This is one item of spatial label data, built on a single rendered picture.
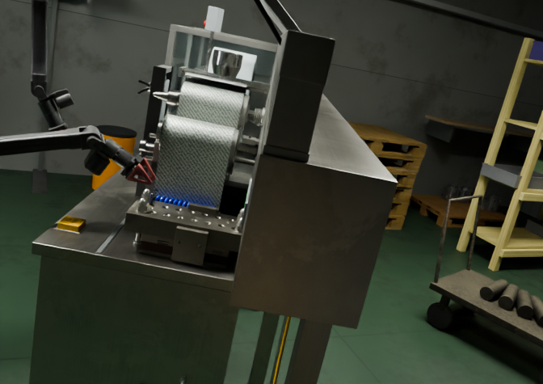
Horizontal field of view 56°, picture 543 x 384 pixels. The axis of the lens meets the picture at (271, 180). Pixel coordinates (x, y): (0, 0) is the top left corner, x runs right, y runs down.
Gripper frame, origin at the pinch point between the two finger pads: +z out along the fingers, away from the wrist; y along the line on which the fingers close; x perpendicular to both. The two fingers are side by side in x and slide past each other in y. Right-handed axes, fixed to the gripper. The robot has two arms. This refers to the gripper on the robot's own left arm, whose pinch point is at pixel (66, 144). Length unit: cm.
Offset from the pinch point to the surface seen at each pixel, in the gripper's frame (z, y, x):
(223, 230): 23, -81, -37
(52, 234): 10, -58, 12
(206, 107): -3, -35, -54
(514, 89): 137, 127, -362
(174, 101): -7, -26, -44
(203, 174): 12, -59, -40
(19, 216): 83, 174, 66
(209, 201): 21, -61, -39
